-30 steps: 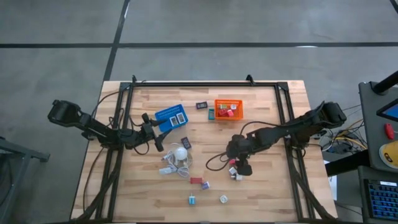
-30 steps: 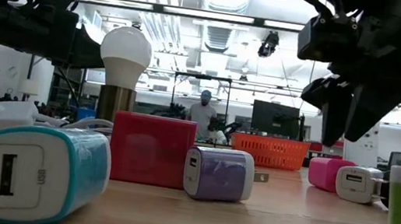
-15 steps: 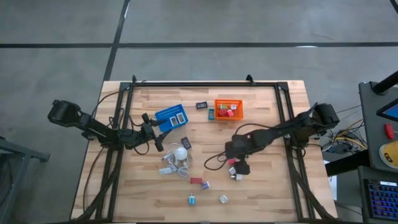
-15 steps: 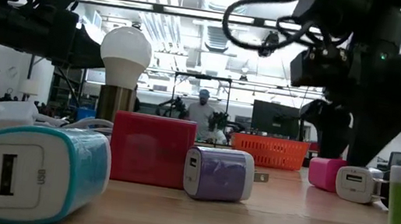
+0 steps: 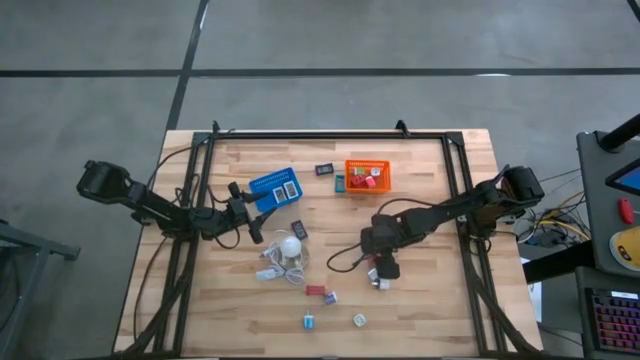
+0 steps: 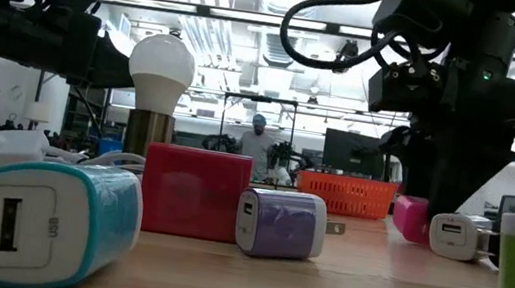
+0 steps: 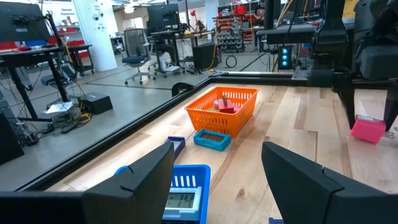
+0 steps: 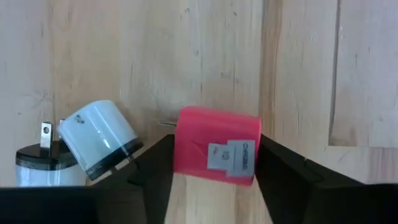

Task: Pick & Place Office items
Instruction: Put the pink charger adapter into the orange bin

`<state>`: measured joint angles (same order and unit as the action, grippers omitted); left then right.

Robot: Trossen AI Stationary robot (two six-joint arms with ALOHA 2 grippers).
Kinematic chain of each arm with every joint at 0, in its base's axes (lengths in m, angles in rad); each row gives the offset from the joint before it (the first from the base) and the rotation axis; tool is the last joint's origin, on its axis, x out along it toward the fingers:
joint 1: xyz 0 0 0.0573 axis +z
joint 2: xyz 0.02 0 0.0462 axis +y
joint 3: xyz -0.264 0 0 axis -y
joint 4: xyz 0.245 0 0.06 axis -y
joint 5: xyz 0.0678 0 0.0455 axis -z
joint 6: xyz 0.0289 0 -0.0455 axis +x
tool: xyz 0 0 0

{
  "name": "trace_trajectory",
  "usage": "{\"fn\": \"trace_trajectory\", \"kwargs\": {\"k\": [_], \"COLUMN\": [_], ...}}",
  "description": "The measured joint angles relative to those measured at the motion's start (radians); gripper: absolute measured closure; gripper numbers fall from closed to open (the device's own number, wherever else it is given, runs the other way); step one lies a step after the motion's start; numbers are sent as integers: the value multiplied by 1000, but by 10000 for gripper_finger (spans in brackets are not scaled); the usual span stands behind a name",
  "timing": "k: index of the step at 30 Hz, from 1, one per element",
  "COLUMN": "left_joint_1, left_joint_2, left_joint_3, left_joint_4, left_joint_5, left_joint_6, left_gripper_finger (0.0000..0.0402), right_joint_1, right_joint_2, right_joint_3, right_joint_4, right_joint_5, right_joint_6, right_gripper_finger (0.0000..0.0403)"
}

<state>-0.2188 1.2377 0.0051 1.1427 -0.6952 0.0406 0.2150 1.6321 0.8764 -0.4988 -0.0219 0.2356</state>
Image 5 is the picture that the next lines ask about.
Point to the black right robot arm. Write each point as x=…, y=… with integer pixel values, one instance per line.
x=450, y=210

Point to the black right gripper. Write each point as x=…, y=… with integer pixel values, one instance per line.
x=380, y=235

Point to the red mouse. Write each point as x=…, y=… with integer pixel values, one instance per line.
x=626, y=211

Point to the tablet screen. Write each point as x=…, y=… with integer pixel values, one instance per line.
x=630, y=180

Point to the teal white USB charger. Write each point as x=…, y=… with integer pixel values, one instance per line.
x=308, y=322

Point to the backlit black keyboard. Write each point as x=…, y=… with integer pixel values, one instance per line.
x=615, y=320

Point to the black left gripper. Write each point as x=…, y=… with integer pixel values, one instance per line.
x=232, y=217

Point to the black desk beam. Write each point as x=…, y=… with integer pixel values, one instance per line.
x=555, y=262

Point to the white paper sheet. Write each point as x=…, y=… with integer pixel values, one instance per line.
x=536, y=300

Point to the purple white USB charger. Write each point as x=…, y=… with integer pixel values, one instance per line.
x=330, y=299

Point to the red multiport USB charger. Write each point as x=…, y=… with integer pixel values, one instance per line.
x=315, y=290

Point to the crimson power adapter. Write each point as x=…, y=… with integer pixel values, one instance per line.
x=356, y=181

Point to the white bulb lamp brass socket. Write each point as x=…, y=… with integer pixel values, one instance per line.
x=290, y=246

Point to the black aluminium table frame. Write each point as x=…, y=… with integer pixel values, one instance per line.
x=325, y=135

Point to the small black digital display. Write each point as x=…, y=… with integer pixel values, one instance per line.
x=299, y=230
x=324, y=169

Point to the black and white USB charger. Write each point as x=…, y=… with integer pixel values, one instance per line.
x=384, y=285

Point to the black diagonal pole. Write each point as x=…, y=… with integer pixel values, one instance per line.
x=622, y=132

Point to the teal rectangular device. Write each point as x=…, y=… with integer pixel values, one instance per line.
x=339, y=184

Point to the grey metal stand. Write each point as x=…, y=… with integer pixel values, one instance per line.
x=35, y=245

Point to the orange plastic basket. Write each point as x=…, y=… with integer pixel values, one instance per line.
x=385, y=165

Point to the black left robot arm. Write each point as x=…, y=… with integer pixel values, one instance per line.
x=150, y=205

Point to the yellow black round device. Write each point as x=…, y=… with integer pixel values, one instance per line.
x=627, y=245

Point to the grey operator desk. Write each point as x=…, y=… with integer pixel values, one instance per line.
x=597, y=200

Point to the blue plastic basket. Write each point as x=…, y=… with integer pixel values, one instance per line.
x=280, y=176

